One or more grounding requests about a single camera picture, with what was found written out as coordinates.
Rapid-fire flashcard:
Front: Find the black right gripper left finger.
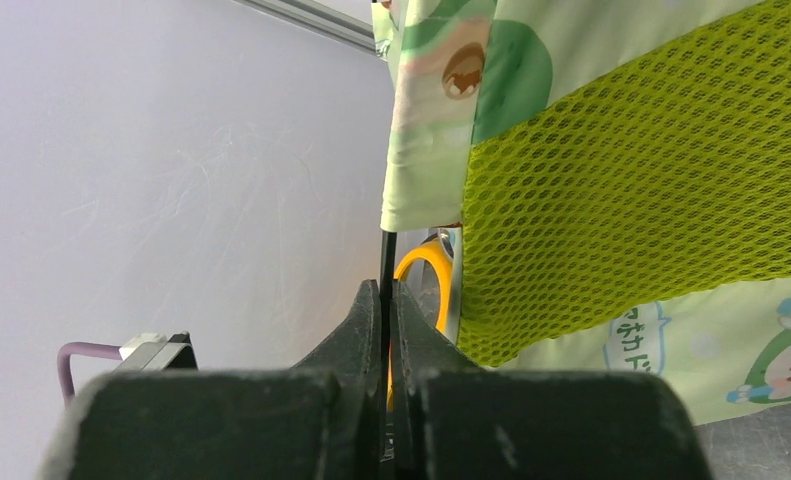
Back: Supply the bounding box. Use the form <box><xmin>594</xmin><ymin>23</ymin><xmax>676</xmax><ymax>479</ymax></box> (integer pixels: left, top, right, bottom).
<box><xmin>38</xmin><ymin>280</ymin><xmax>382</xmax><ymax>479</ymax></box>

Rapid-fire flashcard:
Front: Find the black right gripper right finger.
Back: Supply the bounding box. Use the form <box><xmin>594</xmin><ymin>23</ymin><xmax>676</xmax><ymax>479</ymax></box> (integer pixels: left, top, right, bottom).
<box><xmin>390</xmin><ymin>285</ymin><xmax>711</xmax><ymax>479</ymax></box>

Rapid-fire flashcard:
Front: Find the long black tent pole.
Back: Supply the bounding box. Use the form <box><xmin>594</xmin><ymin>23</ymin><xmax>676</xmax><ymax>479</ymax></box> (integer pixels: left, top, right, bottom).
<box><xmin>377</xmin><ymin>231</ymin><xmax>397</xmax><ymax>479</ymax></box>

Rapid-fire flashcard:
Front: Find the green avocado-print pet tent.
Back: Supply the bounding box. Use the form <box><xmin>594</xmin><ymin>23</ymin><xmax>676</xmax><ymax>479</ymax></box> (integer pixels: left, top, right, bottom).
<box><xmin>371</xmin><ymin>1</ymin><xmax>791</xmax><ymax>424</ymax></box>

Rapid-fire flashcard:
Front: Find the steel pet bowl far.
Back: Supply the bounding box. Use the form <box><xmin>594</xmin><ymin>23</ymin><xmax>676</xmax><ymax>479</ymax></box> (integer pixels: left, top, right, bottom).
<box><xmin>439</xmin><ymin>226</ymin><xmax>463</xmax><ymax>334</ymax></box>

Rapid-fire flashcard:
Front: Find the orange double bowl holder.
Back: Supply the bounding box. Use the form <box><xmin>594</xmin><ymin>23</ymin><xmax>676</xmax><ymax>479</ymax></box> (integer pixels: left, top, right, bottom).
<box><xmin>385</xmin><ymin>239</ymin><xmax>455</xmax><ymax>412</ymax></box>

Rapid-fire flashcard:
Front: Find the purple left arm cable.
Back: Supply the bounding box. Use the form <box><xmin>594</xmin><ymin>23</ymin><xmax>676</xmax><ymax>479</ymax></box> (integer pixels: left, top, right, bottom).
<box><xmin>56</xmin><ymin>341</ymin><xmax>125</xmax><ymax>405</ymax></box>

